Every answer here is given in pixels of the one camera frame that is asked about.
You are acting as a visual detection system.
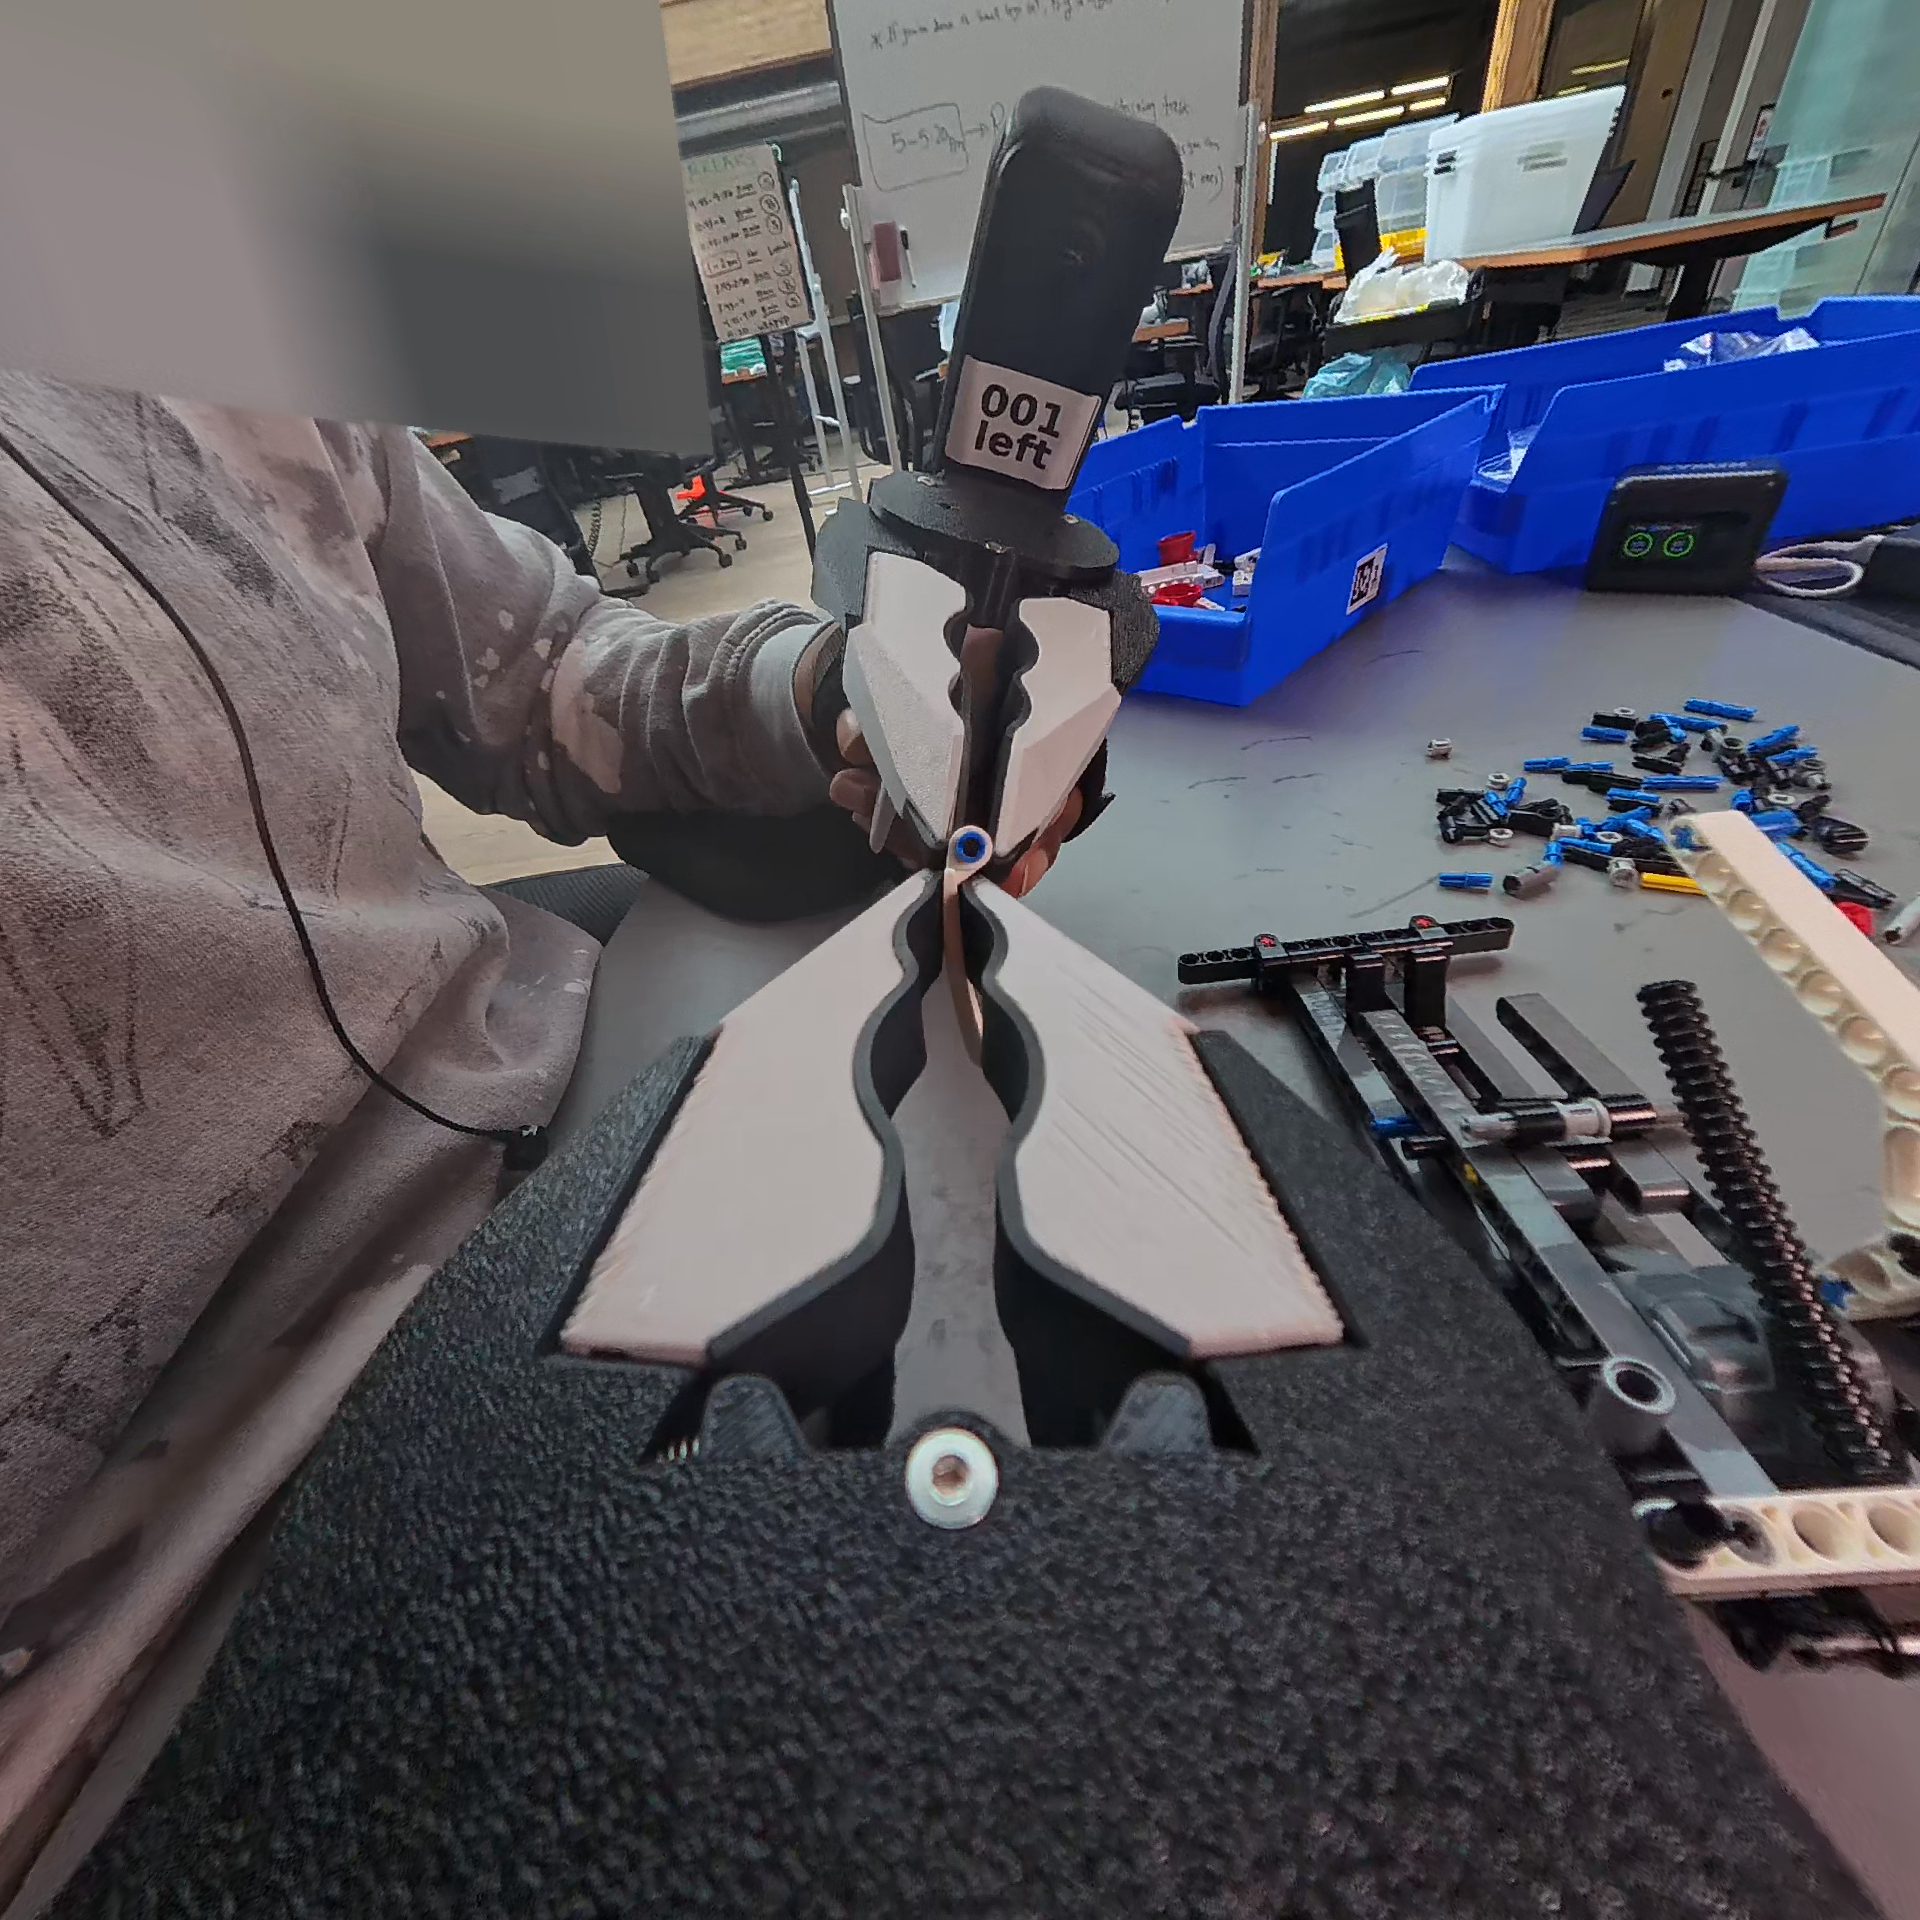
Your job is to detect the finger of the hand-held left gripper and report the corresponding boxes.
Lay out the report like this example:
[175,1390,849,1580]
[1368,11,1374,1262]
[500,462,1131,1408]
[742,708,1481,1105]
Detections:
[839,556,973,860]
[990,595,1123,856]

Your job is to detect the pile of blue black pins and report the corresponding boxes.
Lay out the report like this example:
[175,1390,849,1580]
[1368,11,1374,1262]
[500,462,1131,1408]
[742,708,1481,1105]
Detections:
[1431,698,1876,904]

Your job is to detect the black office chair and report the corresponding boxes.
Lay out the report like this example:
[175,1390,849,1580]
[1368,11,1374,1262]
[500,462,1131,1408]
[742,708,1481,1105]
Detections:
[621,450,774,579]

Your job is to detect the white bent toy beam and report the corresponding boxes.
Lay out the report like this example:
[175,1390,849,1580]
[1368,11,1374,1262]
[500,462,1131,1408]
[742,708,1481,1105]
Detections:
[1671,810,1920,1322]

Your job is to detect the grey black toy chassis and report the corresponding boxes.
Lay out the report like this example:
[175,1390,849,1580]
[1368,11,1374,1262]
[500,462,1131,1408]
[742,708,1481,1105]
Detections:
[1177,915,1920,1673]

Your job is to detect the red white toy parts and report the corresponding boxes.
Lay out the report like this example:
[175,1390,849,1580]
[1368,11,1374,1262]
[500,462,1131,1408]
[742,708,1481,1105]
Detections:
[1136,528,1262,608]

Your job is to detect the black desk mat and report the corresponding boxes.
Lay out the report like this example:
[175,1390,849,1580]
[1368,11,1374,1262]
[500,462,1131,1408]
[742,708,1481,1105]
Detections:
[1747,587,1920,670]

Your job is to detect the grey desk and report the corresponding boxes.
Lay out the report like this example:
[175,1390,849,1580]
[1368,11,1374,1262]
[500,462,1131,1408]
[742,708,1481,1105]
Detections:
[569,547,1920,1906]

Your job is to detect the blue labelled storage bin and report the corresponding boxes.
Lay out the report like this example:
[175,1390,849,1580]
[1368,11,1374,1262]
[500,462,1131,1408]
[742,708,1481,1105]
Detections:
[1067,386,1502,706]

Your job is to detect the thin black earphone cable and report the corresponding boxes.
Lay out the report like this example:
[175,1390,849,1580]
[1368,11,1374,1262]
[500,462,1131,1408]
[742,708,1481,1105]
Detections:
[0,435,549,1164]

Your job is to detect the person's left hand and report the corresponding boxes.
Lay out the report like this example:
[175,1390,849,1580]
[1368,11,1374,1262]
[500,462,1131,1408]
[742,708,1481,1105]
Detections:
[829,704,1087,904]

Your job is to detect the person's grey printed sweatshirt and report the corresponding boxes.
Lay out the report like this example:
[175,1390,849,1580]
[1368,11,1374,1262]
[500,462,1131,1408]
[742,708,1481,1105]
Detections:
[0,374,601,1801]

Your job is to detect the white curved toy panel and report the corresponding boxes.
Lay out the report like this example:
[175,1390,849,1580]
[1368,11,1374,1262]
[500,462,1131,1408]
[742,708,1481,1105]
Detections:
[936,826,993,1070]

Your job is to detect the white looped cable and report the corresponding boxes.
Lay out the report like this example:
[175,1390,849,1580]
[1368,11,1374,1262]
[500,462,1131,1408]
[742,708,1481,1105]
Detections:
[1755,533,1876,595]

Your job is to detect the small schedule whiteboard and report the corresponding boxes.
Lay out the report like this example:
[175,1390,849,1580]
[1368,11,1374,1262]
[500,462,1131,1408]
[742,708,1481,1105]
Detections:
[681,142,819,347]

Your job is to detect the black sensor box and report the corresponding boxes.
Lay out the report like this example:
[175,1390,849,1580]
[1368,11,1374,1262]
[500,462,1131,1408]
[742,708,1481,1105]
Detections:
[1585,465,1790,595]

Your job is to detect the clear plastic bag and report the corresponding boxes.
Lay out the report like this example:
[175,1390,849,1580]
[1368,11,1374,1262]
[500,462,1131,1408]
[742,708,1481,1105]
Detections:
[1664,322,1823,372]

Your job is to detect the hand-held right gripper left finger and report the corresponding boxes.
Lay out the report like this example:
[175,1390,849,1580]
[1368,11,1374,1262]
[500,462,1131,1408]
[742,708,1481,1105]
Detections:
[560,870,939,1370]

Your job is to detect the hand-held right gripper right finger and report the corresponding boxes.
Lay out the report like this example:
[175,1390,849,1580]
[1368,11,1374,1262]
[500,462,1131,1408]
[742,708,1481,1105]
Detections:
[960,874,1345,1364]

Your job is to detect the white cooler box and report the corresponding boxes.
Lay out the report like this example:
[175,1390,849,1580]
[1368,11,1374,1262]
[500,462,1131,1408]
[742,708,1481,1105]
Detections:
[1422,86,1629,266]

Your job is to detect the person's left forearm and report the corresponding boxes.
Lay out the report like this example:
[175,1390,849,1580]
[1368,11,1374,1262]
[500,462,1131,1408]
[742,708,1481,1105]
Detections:
[381,421,845,849]

